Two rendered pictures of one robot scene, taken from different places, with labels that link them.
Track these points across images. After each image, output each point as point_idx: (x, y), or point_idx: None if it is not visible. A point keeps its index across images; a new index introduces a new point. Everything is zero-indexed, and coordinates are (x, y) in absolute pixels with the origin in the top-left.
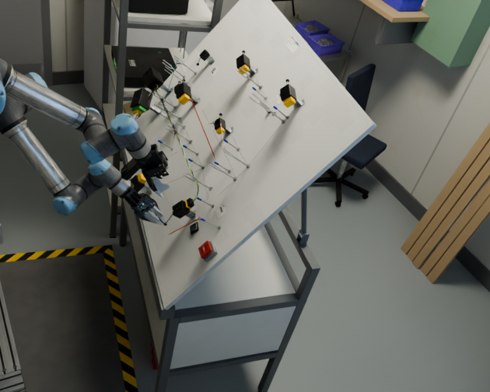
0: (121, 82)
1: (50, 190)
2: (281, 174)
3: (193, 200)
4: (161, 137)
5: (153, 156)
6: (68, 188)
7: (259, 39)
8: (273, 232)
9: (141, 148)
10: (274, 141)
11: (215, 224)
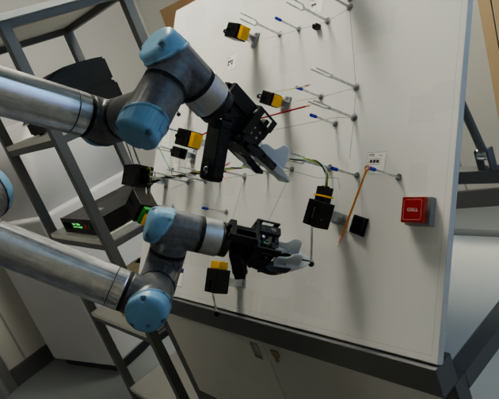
0: (100, 221)
1: (110, 300)
2: (418, 28)
3: (325, 183)
4: None
5: (238, 97)
6: (135, 276)
7: (229, 21)
8: None
9: (215, 79)
10: (362, 31)
11: (387, 181)
